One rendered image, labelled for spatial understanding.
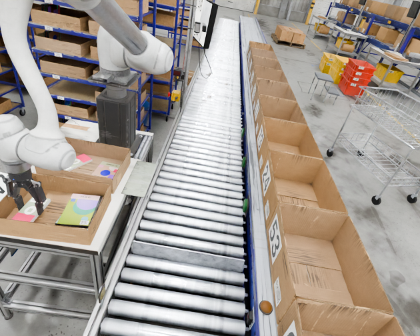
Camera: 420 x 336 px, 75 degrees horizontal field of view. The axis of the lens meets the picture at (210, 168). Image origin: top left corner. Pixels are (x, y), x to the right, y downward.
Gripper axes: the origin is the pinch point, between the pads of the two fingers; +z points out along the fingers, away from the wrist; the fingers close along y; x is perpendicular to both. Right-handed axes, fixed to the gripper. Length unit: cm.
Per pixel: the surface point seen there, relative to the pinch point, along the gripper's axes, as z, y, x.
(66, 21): -38, 65, -161
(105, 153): 3, -10, -51
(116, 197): 7.1, -27.9, -22.1
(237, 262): 3, -89, 6
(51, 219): 6.1, -7.5, -0.5
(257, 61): -18, -101, -243
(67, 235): 2.3, -20.3, 8.9
